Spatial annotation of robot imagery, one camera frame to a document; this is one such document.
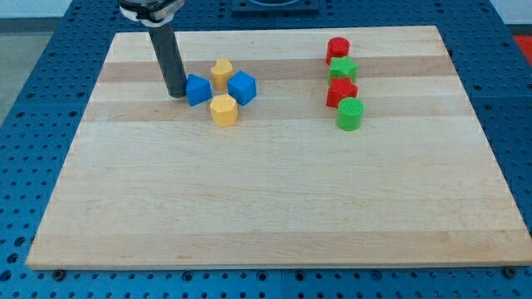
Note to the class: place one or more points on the blue cube block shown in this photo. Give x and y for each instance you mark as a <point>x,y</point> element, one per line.
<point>242,87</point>

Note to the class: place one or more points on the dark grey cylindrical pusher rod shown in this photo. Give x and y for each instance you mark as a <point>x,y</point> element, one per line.
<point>168,56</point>

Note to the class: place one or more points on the yellow heart block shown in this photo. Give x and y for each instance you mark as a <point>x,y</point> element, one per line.
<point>221,71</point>

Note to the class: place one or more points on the silver white tool flange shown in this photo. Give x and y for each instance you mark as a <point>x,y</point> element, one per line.
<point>151,13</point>

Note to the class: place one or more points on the red cylinder block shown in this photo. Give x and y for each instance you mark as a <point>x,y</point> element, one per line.
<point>337,47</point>

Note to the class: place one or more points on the green star block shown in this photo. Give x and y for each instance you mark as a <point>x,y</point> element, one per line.
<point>342,67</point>

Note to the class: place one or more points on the light wooden board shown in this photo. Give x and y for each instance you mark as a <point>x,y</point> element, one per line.
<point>151,183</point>

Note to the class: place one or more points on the yellow hexagon block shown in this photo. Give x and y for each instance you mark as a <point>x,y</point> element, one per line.
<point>224,110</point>

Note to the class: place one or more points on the green cylinder block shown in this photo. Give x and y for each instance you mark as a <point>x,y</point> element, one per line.
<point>349,114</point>

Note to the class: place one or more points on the red star block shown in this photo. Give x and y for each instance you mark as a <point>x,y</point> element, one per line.
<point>339,89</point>

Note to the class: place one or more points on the blue triangular prism block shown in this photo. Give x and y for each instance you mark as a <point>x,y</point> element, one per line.
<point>198,90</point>

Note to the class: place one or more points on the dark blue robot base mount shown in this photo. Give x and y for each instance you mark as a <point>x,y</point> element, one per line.
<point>242,7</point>

